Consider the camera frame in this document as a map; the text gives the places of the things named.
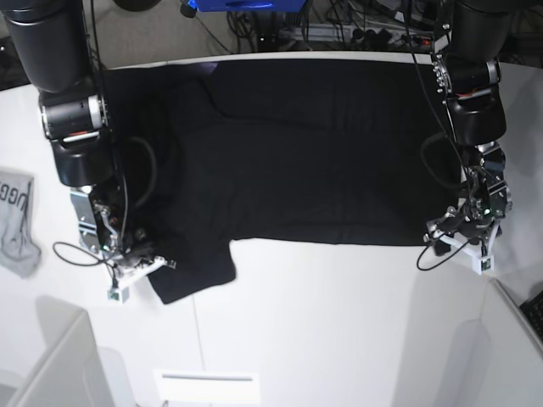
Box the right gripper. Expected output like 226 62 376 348
105 243 176 287

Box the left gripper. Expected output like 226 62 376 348
422 205 505 265

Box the black T-shirt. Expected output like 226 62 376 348
104 59 461 304

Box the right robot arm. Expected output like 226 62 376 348
1 1 176 291

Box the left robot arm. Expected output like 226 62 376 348
424 1 512 275

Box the black keyboard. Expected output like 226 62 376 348
520 292 543 340

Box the white slotted tray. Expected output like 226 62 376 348
154 370 261 404

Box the right white partition panel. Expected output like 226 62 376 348
434 280 542 406

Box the white partition panel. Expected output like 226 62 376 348
1 296 137 406
434 280 542 406

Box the left white partition panel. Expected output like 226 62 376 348
1 296 137 406

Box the grey printed garment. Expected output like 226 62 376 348
1 170 42 279

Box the white power strip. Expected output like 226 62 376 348
279 23 442 50

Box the blue box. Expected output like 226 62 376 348
188 0 305 12

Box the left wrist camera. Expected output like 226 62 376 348
472 255 495 276

